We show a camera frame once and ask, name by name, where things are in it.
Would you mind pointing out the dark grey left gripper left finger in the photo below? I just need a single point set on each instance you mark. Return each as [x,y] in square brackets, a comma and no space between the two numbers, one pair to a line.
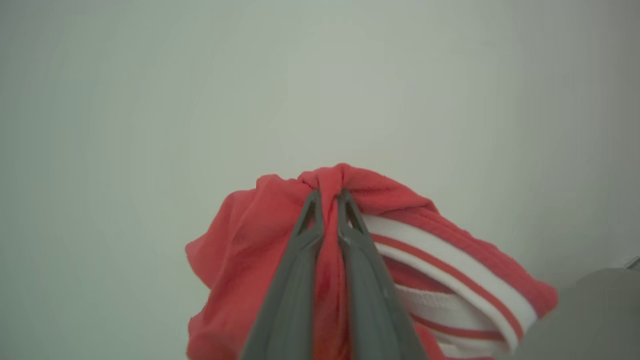
[290,295]

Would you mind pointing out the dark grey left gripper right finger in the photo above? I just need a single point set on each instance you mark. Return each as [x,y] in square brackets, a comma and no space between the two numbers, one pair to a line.
[370,300]

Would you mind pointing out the red Bulls basketball jersey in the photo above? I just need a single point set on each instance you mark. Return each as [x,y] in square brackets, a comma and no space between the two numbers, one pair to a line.
[240,260]

